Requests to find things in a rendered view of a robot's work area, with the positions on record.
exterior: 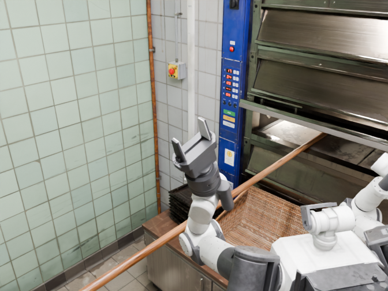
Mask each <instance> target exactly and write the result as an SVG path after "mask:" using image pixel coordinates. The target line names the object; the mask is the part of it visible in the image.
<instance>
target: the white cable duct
mask: <svg viewBox="0 0 388 291"><path fill-rule="evenodd" d="M187 35H188V141H189V140H190V139H191V138H193V137H194V136H195V0H187Z"/></svg>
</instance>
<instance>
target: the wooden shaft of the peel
mask: <svg viewBox="0 0 388 291"><path fill-rule="evenodd" d="M326 135H328V133H324V132H322V133H320V134H318V135H317V136H315V137H314V138H312V139H311V140H309V141H308V142H306V143H304V144H303V145H301V146H300V147H299V148H297V149H295V150H294V151H292V152H291V153H289V154H287V155H286V156H285V157H283V158H281V159H280V160H278V161H277V162H275V163H274V164H272V165H271V166H269V167H268V168H266V169H264V170H263V171H261V172H260V173H258V174H257V175H255V176H254V177H252V178H251V179H249V180H248V181H246V182H244V183H243V184H241V185H240V186H238V187H237V188H235V189H234V190H232V191H231V192H232V197H233V198H234V197H236V196H237V195H239V194H240V193H242V192H243V191H245V190H246V189H248V188H249V187H250V186H252V185H253V184H255V183H257V182H258V181H260V180H261V179H262V178H264V177H265V176H267V175H269V174H270V173H271V172H273V171H274V170H276V169H277V168H279V167H280V166H282V165H283V164H285V163H286V162H288V161H289V160H291V159H292V158H294V157H295V156H296V155H298V154H299V153H301V152H303V151H304V150H306V149H307V148H308V147H310V146H311V145H313V144H315V143H316V142H317V141H319V140H320V139H322V138H323V137H325V136H326ZM221 206H222V205H221V201H220V200H219V202H218V205H217V207H216V209H215V210H217V209H218V208H220V207H221ZM186 225H187V220H186V221H185V222H183V223H182V224H180V225H178V226H177V227H175V228H174V229H172V230H171V231H169V232H168V233H166V234H165V235H163V236H162V237H160V238H158V239H157V240H155V241H154V242H152V243H151V244H149V245H148V246H146V247H145V248H143V249H142V250H140V251H138V252H137V253H135V254H134V255H132V256H131V257H129V258H127V259H126V260H124V261H123V262H122V263H120V264H119V265H117V266H115V267H114V268H112V269H111V270H109V271H108V272H106V273H105V274H103V275H101V276H100V277H99V278H97V279H96V280H94V281H92V282H91V283H89V284H88V285H86V286H85V287H83V288H82V289H80V290H78V291H97V290H98V289H99V288H101V287H102V286H104V285H105V284H107V283H108V282H110V281H111V280H113V279H114V278H116V277H117V276H119V275H120V274H122V273H123V272H124V271H126V270H127V269H129V268H131V267H132V266H134V265H135V264H136V263H138V262H139V261H141V260H143V259H144V258H146V257H147V256H148V255H150V254H151V253H153V252H154V251H156V250H157V249H159V248H160V247H162V246H163V245H165V244H166V243H168V242H169V241H171V240H172V239H173V238H175V237H177V236H178V235H179V234H181V233H182V232H184V231H185V229H186Z"/></svg>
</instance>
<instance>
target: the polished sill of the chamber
mask: <svg viewBox="0 0 388 291"><path fill-rule="evenodd" d="M251 139H252V140H254V141H258V142H260V143H263V144H266V145H268V146H271V147H274V148H277V149H279V150H282V151H285V152H288V153H291V152H292V151H294V150H295V149H297V148H299V147H300V145H298V144H295V143H292V142H289V141H286V140H283V139H280V138H277V137H275V136H272V135H268V134H266V133H263V132H259V131H256V132H253V133H252V134H251ZM297 156H299V157H301V158H304V159H306V160H309V161H312V162H315V163H317V164H320V165H323V166H326V167H329V168H331V169H334V170H336V171H340V172H341V173H345V174H347V175H350V176H352V177H356V178H358V179H361V180H364V181H366V182H369V183H370V182H371V181H372V180H373V179H374V178H376V177H381V176H380V175H379V174H377V173H376V172H374V171H373V170H370V169H367V168H365V167H362V166H359V165H355V164H353V163H350V162H347V161H344V160H342V159H338V158H335V157H333V156H330V155H327V154H324V153H321V152H318V151H315V150H312V149H310V148H307V149H306V150H304V151H303V152H301V153H299V154H298V155H297Z"/></svg>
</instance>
